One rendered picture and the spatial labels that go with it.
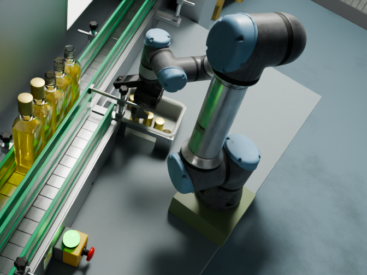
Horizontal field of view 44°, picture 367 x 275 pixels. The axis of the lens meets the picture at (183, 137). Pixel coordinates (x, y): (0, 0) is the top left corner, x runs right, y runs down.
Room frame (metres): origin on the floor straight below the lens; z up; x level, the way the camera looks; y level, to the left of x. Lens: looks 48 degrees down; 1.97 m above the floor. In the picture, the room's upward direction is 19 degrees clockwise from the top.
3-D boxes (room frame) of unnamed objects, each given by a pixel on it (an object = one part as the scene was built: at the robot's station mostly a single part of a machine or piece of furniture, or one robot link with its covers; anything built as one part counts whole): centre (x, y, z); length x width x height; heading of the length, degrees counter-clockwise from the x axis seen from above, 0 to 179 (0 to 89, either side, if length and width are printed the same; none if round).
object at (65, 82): (0.86, 0.38, 0.99); 0.06 x 0.06 x 0.21; 87
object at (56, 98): (0.80, 0.37, 0.99); 0.06 x 0.06 x 0.21; 87
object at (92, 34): (1.22, 0.43, 0.94); 0.07 x 0.04 x 0.13; 87
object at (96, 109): (0.97, 0.26, 0.85); 0.09 x 0.04 x 0.07; 87
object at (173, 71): (1.00, 0.09, 1.11); 0.11 x 0.11 x 0.08; 39
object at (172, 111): (1.08, 0.14, 0.80); 0.22 x 0.17 x 0.09; 87
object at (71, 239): (0.54, 0.20, 0.84); 0.05 x 0.05 x 0.03
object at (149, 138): (1.08, 0.17, 0.79); 0.27 x 0.17 x 0.08; 87
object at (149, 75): (1.07, 0.17, 1.03); 0.08 x 0.08 x 0.05
